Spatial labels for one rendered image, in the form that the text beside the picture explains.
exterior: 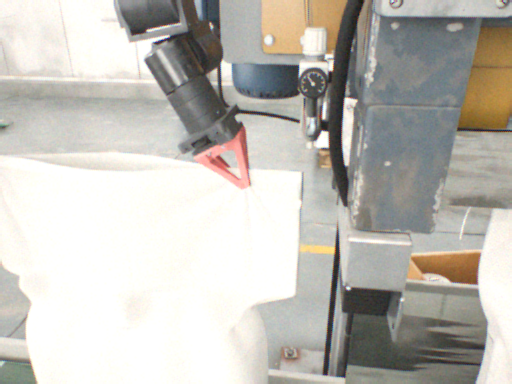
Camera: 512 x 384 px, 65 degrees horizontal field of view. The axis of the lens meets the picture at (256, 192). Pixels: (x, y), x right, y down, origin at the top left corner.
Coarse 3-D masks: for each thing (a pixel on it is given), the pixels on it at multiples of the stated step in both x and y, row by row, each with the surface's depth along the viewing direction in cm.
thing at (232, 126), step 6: (228, 120) 49; (234, 120) 51; (228, 126) 48; (234, 126) 50; (240, 126) 52; (228, 132) 48; (234, 132) 49; (210, 138) 48; (216, 138) 48; (222, 138) 48; (228, 138) 48; (222, 144) 48; (246, 144) 54; (246, 150) 54; (216, 156) 55; (246, 156) 54; (222, 162) 55; (246, 162) 54
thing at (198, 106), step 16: (192, 80) 48; (208, 80) 50; (176, 96) 48; (192, 96) 48; (208, 96) 49; (176, 112) 50; (192, 112) 49; (208, 112) 49; (224, 112) 51; (192, 128) 50; (208, 128) 47; (224, 128) 47; (192, 144) 48
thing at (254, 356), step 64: (0, 192) 62; (64, 192) 57; (128, 192) 55; (192, 192) 56; (256, 192) 55; (0, 256) 67; (64, 256) 63; (128, 256) 59; (192, 256) 60; (256, 256) 60; (64, 320) 61; (128, 320) 60; (192, 320) 60; (256, 320) 64
